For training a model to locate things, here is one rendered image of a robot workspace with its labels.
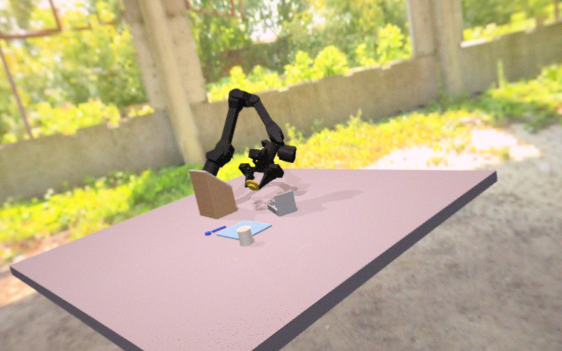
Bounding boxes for light blue square mat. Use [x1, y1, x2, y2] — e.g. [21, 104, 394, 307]
[217, 221, 272, 240]

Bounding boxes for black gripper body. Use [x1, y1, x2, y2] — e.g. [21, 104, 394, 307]
[238, 152, 284, 178]

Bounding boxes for tan cylinder with white top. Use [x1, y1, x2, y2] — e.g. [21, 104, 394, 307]
[237, 226, 254, 246]

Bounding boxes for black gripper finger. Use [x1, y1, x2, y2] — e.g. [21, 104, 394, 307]
[243, 168, 255, 188]
[258, 169, 276, 189]

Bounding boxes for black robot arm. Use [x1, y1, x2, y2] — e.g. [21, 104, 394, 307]
[202, 88, 297, 177]

